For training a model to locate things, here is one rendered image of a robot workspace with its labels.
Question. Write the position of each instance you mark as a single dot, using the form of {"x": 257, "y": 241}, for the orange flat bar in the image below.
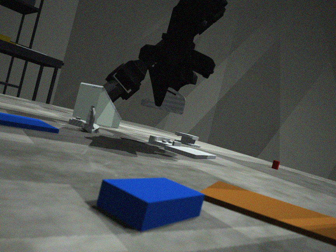
{"x": 292, "y": 217}

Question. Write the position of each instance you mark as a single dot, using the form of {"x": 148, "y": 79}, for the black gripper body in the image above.
{"x": 166, "y": 57}

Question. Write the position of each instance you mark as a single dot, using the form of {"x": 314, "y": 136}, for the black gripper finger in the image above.
{"x": 176, "y": 84}
{"x": 160, "y": 80}

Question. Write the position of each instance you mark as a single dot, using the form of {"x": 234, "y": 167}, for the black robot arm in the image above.
{"x": 193, "y": 16}

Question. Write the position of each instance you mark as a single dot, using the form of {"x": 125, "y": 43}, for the small red block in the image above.
{"x": 275, "y": 164}

